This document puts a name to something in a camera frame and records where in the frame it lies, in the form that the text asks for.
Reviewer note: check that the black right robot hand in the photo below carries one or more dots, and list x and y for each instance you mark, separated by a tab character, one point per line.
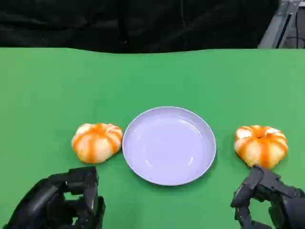
286	202

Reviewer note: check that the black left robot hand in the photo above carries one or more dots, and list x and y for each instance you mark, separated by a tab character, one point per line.
43	202

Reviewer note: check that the orange and white bread roll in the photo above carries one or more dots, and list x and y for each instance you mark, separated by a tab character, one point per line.
261	145
96	143

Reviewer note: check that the lilac plate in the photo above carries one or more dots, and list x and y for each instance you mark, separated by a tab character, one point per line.
166	145

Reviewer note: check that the green table cloth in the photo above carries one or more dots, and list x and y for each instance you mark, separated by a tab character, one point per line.
152	78

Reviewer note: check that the black backdrop curtain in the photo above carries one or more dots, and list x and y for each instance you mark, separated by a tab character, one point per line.
95	23

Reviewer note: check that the grey metal frame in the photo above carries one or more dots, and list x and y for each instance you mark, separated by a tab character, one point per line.
274	31

